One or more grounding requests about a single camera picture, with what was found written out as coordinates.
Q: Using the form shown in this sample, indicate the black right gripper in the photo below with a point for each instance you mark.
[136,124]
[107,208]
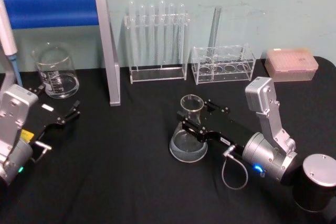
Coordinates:
[231,129]

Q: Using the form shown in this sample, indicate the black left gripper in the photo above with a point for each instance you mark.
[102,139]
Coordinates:
[43,119]

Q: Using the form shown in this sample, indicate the glass conical flask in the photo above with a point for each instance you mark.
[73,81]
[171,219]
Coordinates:
[187,153]

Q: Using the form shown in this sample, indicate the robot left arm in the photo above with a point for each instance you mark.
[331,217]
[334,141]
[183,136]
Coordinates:
[13,106]

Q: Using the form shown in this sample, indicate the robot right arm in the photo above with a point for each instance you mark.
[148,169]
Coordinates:
[265,153]

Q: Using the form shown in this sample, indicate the glass beaker with markings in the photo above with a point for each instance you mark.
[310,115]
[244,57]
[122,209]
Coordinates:
[56,77]

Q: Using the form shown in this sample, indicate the low clear acrylic tube rack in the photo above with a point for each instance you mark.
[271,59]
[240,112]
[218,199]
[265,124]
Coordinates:
[223,75]

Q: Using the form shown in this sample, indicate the tall clear acrylic tube rack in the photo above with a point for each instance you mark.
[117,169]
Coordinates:
[157,74]

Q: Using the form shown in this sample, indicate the grey stand with blue bar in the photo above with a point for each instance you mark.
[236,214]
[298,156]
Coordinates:
[107,51]

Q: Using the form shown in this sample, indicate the white and blue pipette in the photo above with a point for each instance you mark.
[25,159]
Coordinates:
[8,40]

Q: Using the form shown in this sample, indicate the long open glass tube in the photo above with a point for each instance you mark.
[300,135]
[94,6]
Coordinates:
[214,32]

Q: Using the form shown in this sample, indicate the clear test tube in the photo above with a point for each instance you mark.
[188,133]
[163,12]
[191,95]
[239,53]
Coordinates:
[151,35]
[181,35]
[162,32]
[171,35]
[141,35]
[131,32]

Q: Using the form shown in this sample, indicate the black table cloth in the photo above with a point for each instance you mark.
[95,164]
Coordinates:
[126,171]

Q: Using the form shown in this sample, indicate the pink pipette tip box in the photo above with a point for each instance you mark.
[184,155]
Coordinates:
[290,66]

